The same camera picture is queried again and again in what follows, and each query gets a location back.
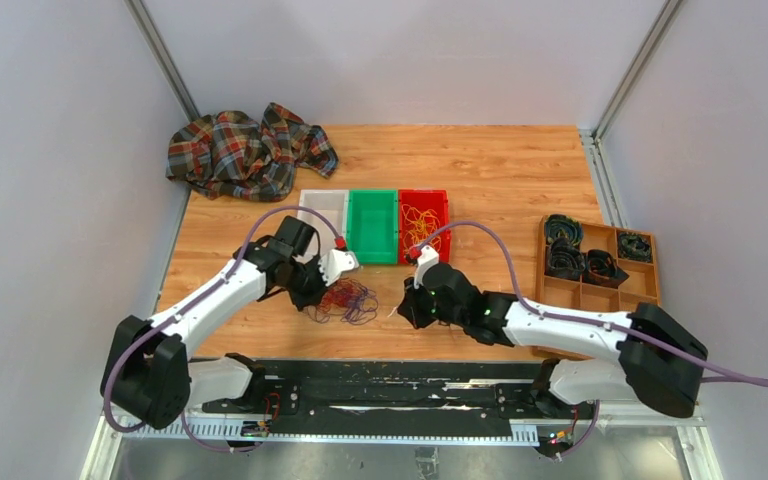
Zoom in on white plastic bin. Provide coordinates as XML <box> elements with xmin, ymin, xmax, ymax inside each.
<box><xmin>296</xmin><ymin>189</ymin><xmax>349</xmax><ymax>261</ymax></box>

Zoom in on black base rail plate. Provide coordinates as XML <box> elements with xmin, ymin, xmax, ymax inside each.
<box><xmin>201</xmin><ymin>359</ymin><xmax>593</xmax><ymax>446</ymax></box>

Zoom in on plaid cloth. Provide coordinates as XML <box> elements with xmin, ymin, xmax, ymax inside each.
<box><xmin>165</xmin><ymin>103</ymin><xmax>339</xmax><ymax>202</ymax></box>

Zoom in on black coiled item centre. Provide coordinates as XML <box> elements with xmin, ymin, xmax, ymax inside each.
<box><xmin>582</xmin><ymin>249</ymin><xmax>629</xmax><ymax>289</ymax></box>

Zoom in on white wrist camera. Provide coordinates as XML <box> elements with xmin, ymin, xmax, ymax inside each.
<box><xmin>318</xmin><ymin>249</ymin><xmax>360</xmax><ymax>287</ymax></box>
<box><xmin>413</xmin><ymin>245</ymin><xmax>440</xmax><ymax>288</ymax></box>

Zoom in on wooden compartment tray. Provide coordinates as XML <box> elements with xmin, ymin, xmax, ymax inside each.
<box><xmin>532</xmin><ymin>215</ymin><xmax>663</xmax><ymax>361</ymax></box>

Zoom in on yellow cable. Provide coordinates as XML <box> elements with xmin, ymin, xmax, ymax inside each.
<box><xmin>402</xmin><ymin>206</ymin><xmax>444</xmax><ymax>254</ymax></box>

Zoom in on green plastic bin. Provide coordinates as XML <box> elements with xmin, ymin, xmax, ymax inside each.
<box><xmin>346</xmin><ymin>189</ymin><xmax>398</xmax><ymax>265</ymax></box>

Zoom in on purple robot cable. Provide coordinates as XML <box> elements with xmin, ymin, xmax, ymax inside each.
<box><xmin>407</xmin><ymin>220</ymin><xmax>768</xmax><ymax>460</ymax></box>
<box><xmin>102</xmin><ymin>205</ymin><xmax>348</xmax><ymax>456</ymax></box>

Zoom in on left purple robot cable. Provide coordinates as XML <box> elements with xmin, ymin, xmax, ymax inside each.
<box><xmin>102</xmin><ymin>205</ymin><xmax>348</xmax><ymax>456</ymax></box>

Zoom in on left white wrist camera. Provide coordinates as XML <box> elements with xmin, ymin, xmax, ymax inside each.
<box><xmin>318</xmin><ymin>249</ymin><xmax>360</xmax><ymax>287</ymax></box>

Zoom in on black coiled item upper left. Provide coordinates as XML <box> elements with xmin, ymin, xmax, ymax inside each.
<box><xmin>544</xmin><ymin>214</ymin><xmax>584</xmax><ymax>248</ymax></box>

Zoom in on black coiled item far right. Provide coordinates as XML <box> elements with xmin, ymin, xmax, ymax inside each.
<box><xmin>617</xmin><ymin>231</ymin><xmax>653</xmax><ymax>263</ymax></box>

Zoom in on black coiled item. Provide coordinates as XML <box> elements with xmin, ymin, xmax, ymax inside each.
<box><xmin>545</xmin><ymin>238</ymin><xmax>586</xmax><ymax>281</ymax></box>
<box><xmin>582</xmin><ymin>249</ymin><xmax>629</xmax><ymax>289</ymax></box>
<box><xmin>617</xmin><ymin>231</ymin><xmax>653</xmax><ymax>263</ymax></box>
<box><xmin>544</xmin><ymin>214</ymin><xmax>584</xmax><ymax>248</ymax></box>

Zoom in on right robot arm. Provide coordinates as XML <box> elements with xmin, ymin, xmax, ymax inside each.
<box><xmin>397</xmin><ymin>263</ymin><xmax>707</xmax><ymax>418</ymax></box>

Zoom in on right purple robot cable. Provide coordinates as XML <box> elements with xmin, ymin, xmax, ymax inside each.
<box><xmin>407</xmin><ymin>220</ymin><xmax>768</xmax><ymax>460</ymax></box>

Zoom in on black coiled item lower left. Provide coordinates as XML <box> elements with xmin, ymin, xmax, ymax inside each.
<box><xmin>545</xmin><ymin>238</ymin><xmax>586</xmax><ymax>281</ymax></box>

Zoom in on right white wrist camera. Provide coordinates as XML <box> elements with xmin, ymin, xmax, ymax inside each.
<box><xmin>413</xmin><ymin>245</ymin><xmax>440</xmax><ymax>288</ymax></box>

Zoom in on red plastic bin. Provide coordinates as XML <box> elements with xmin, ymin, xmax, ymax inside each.
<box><xmin>397</xmin><ymin>189</ymin><xmax>450</xmax><ymax>265</ymax></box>

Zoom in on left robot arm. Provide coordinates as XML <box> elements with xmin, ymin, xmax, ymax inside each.
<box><xmin>100</xmin><ymin>216</ymin><xmax>359</xmax><ymax>433</ymax></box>

